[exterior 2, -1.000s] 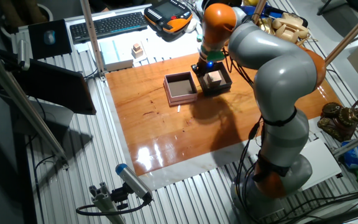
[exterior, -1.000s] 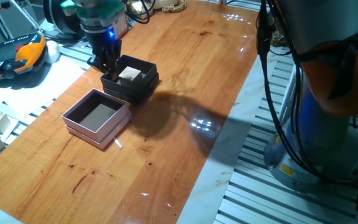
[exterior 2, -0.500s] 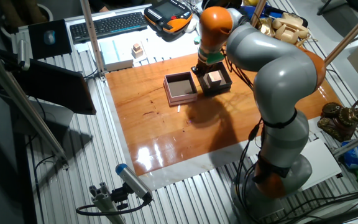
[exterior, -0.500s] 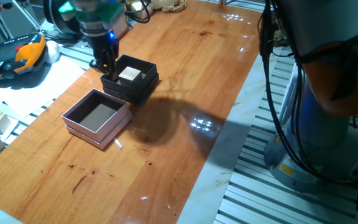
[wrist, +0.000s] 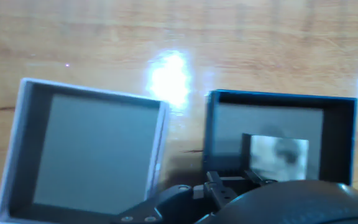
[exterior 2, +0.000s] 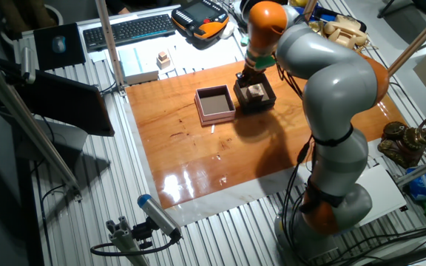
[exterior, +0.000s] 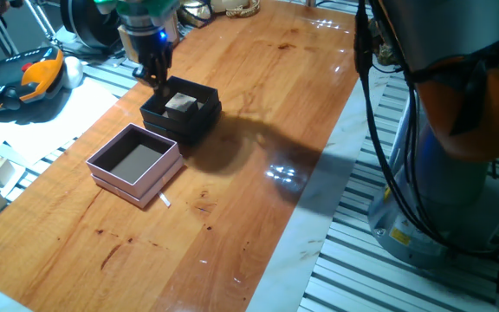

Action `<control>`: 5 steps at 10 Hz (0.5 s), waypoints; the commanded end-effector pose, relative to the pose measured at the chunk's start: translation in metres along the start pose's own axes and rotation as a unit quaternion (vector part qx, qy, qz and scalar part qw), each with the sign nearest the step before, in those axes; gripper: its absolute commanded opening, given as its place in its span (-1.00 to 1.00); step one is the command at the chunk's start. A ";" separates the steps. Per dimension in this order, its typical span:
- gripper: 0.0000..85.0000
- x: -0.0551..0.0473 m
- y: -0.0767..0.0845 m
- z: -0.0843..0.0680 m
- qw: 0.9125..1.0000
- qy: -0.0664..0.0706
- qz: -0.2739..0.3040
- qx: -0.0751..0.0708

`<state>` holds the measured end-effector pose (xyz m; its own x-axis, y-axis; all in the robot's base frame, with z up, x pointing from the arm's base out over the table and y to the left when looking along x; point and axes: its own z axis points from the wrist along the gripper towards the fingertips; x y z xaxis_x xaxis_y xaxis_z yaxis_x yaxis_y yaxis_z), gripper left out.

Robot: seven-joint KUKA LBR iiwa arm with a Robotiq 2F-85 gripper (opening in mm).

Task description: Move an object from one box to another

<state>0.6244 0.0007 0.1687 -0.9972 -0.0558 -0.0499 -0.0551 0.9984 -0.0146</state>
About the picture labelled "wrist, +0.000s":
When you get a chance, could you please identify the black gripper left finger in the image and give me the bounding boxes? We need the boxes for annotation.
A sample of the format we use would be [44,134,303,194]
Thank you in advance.
[110,184,213,224]

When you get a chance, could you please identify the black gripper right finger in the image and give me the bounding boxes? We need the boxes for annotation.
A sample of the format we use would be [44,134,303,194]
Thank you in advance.
[203,170,278,210]

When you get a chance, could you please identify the dark blue square gift box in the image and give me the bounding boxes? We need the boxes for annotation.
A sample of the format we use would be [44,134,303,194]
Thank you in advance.
[202,89,358,187]

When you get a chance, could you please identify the pink square gift box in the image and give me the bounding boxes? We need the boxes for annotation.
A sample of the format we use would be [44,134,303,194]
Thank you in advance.
[0,77,170,224]

